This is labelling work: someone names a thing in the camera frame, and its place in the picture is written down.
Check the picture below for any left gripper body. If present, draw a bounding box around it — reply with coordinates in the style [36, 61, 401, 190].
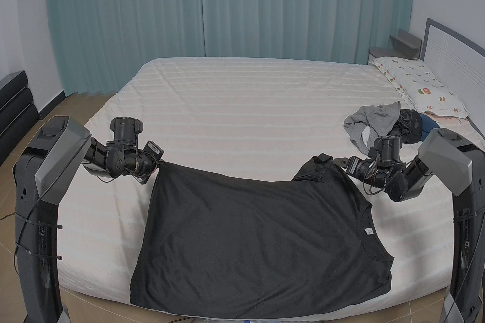
[140, 141, 165, 180]

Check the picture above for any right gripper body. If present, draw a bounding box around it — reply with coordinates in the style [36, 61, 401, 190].
[346, 155, 374, 180]

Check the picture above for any black T-shirt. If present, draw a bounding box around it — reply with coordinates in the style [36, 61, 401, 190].
[130, 153, 395, 318]

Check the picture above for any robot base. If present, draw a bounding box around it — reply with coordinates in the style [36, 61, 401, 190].
[191, 317, 290, 323]

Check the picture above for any grey garment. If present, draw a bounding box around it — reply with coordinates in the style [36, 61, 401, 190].
[343, 101, 401, 156]

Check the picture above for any black shiny garment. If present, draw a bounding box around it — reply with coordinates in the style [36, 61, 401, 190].
[386, 108, 423, 145]

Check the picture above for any dark blue garment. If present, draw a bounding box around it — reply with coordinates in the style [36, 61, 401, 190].
[419, 114, 437, 140]

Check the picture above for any white printed pillow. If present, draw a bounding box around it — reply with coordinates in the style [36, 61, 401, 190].
[373, 56, 469, 120]

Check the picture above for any bed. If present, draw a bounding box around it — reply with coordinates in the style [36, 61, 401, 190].
[57, 18, 485, 316]

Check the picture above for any grey bedside table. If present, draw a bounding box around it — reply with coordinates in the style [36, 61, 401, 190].
[368, 29, 422, 61]

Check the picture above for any black chest of drawers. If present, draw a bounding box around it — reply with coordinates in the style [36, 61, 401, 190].
[0, 70, 40, 168]

